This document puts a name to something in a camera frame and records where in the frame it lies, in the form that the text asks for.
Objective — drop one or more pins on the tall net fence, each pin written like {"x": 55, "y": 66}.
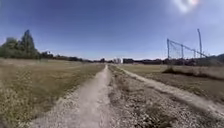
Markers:
{"x": 181, "y": 50}

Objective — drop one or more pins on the white building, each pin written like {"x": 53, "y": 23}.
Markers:
{"x": 117, "y": 60}

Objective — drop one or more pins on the row of trees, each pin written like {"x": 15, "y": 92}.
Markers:
{"x": 160, "y": 61}
{"x": 23, "y": 48}

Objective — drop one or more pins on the dry grass field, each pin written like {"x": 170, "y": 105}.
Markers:
{"x": 36, "y": 83}
{"x": 186, "y": 80}

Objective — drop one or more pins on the pale gravel track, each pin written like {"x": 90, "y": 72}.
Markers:
{"x": 90, "y": 103}

